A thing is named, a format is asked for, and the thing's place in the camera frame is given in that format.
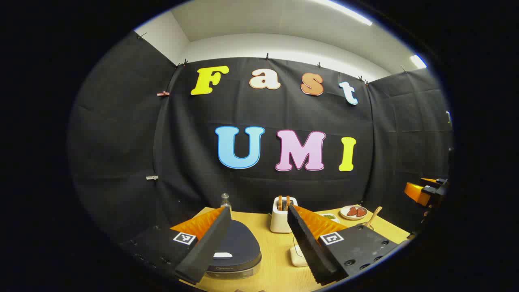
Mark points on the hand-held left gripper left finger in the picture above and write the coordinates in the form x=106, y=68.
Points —
x=204, y=247

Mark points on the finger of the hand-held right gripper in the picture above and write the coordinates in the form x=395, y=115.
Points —
x=417, y=190

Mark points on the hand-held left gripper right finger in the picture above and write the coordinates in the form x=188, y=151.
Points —
x=308, y=247

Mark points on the dark lidded rice cooker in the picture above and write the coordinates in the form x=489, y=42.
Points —
x=239, y=243

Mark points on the wooden spoon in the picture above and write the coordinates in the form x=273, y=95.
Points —
x=374, y=215

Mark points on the white divided grain dish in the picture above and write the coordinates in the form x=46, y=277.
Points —
x=329, y=217

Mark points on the white toaster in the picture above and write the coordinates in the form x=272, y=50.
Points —
x=279, y=221

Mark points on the white round plate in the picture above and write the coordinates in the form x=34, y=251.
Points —
x=344, y=214

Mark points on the small glass bottle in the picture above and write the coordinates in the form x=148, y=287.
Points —
x=226, y=201

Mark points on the red meat piece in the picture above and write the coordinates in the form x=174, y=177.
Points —
x=361, y=212
x=351, y=211

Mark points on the black backdrop cloth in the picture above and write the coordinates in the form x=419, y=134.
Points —
x=194, y=154

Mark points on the ceiling light strip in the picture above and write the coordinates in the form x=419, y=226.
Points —
x=417, y=61

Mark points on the red cloth clip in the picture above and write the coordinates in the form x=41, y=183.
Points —
x=163, y=93

